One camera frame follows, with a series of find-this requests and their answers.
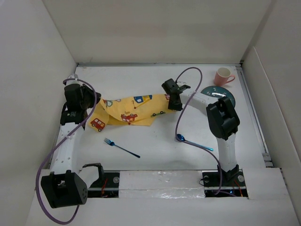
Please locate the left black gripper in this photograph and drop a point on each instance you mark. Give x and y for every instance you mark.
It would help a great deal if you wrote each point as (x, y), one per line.
(84, 89)

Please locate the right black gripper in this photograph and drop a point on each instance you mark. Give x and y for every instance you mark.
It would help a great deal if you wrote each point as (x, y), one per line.
(171, 106)

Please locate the yellow cartoon vehicle cloth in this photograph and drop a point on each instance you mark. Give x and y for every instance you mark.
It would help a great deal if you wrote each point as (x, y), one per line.
(138, 111)

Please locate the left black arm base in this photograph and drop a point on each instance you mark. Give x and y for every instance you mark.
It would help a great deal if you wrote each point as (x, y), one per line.
(105, 186)

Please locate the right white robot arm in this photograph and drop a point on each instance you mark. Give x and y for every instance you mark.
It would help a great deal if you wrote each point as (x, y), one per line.
(222, 119)

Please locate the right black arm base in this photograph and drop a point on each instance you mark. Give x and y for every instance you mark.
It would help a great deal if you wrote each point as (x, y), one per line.
(235, 187)

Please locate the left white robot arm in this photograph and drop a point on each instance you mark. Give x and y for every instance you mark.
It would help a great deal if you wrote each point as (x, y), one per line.
(68, 182)

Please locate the blue metal spoon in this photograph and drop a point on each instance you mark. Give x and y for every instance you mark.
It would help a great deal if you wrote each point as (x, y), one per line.
(181, 138)

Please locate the teal ceramic plate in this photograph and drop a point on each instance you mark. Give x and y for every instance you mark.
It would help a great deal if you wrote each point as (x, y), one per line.
(218, 92)

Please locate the pink ceramic mug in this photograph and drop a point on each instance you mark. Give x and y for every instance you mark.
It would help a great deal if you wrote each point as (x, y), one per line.
(223, 76)

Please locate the blue metal fork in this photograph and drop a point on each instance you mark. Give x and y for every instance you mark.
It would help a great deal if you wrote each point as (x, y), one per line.
(111, 143)

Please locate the white foam front block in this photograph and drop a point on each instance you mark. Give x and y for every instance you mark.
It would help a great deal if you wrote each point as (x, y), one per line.
(165, 184)

